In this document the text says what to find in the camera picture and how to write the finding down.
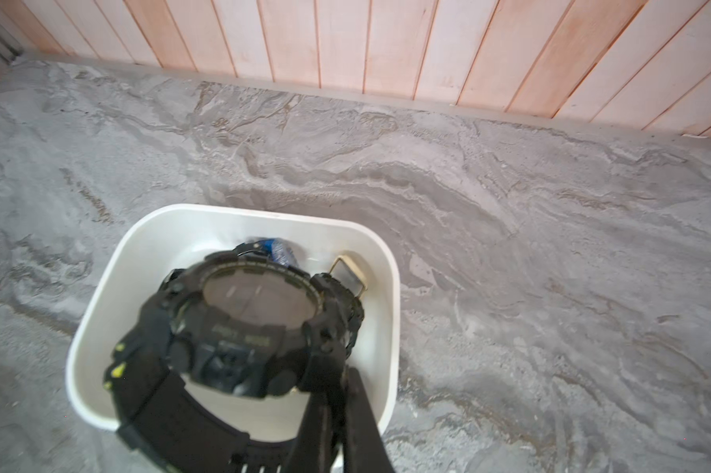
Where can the white plastic storage box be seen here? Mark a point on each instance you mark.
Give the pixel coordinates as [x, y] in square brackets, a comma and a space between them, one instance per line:
[180, 235]

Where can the beige band watch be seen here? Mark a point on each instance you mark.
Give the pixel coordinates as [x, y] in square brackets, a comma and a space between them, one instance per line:
[349, 274]

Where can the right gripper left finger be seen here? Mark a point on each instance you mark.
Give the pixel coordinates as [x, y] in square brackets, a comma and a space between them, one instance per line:
[314, 449]

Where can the blue band watch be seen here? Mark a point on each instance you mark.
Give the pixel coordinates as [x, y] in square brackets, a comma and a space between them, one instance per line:
[278, 250]

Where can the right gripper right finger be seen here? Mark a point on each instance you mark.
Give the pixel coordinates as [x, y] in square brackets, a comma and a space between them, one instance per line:
[363, 448]

